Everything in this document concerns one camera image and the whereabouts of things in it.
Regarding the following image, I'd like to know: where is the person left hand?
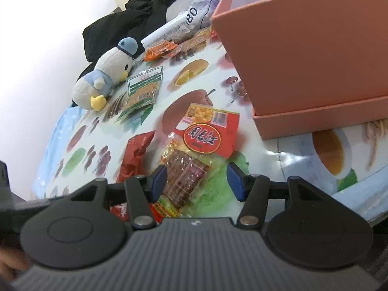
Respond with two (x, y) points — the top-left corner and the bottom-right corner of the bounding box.
(0, 246), (30, 281)

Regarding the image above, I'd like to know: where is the green snack packet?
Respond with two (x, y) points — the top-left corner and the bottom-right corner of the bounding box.
(118, 66), (164, 120)

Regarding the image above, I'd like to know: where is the food print tablecloth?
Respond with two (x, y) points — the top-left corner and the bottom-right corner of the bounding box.
(31, 37), (387, 221)

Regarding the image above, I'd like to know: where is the penguin plush toy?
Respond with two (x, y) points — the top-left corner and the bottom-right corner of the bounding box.
(72, 37), (138, 111)

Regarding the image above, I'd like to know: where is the dark red snack packet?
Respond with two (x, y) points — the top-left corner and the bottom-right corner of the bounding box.
(110, 129), (157, 222)

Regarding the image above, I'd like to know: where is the clear plastic bag with 80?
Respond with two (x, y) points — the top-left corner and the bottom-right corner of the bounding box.
(185, 0), (221, 32)

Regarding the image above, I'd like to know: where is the orange snack packet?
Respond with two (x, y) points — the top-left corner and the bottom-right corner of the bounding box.
(143, 40), (178, 62)

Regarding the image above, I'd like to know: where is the red yellow snack bag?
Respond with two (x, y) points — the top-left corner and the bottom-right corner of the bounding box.
(151, 103), (239, 221)

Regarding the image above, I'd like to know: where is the black clothing pile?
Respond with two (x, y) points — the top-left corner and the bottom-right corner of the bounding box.
(81, 0), (176, 75)

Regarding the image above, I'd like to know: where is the pink cardboard box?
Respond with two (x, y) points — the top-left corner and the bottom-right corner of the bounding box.
(212, 0), (387, 139)

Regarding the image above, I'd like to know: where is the white cylindrical bottle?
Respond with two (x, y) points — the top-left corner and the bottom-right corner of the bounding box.
(141, 11), (193, 49)

